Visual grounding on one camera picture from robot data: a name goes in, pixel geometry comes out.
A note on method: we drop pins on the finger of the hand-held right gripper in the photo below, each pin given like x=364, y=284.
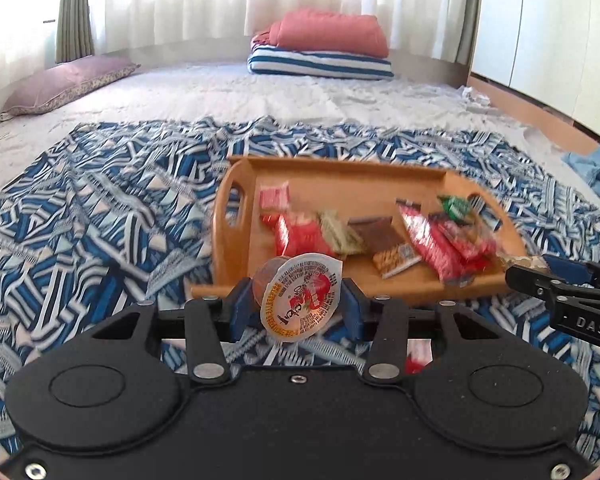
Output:
x=530, y=280
x=565, y=267

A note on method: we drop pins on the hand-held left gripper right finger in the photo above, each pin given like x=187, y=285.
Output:
x=352, y=310

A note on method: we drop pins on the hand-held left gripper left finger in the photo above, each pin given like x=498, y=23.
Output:
x=237, y=310

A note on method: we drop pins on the red-brown biscuit packet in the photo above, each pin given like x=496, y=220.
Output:
x=522, y=261

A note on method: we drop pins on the jelly cup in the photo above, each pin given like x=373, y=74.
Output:
x=300, y=300

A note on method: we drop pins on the cream snack packet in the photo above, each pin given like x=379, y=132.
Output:
x=340, y=235

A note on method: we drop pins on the red snack pouch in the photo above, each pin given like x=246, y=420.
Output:
x=300, y=235

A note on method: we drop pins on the long red snack packet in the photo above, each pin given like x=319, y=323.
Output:
x=425, y=245

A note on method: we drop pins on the green snack packet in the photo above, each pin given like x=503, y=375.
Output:
x=455, y=206

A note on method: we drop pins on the pink snack packet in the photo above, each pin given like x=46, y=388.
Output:
x=275, y=196

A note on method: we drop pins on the wooden tray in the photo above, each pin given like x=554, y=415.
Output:
x=340, y=185

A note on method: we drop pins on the small red snack packet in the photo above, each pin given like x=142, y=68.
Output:
x=467, y=242

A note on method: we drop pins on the brown snack packet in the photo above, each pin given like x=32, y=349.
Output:
x=385, y=242

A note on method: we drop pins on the flat red snack packet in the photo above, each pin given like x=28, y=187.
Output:
x=419, y=360

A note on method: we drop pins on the light blue cloth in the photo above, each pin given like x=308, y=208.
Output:
x=595, y=170

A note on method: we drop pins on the blue patterned blanket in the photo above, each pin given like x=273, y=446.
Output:
x=105, y=200

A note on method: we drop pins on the white crumpled cloth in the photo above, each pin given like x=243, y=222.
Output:
x=475, y=96

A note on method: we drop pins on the grey bed sheet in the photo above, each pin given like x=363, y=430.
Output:
x=205, y=90

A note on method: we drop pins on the white wardrobe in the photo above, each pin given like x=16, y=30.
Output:
x=545, y=25

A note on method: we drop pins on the blue striped pillow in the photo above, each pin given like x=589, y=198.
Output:
x=320, y=65

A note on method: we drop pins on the olive curtain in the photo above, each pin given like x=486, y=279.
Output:
x=472, y=10
x=75, y=10

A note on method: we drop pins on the red folded blanket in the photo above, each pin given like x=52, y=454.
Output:
x=330, y=32

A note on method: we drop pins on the purple pillow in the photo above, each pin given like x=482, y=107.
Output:
x=65, y=82

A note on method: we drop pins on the white sheer curtain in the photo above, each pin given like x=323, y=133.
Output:
x=205, y=0

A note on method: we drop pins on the wooden bed frame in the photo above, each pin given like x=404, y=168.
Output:
x=530, y=115

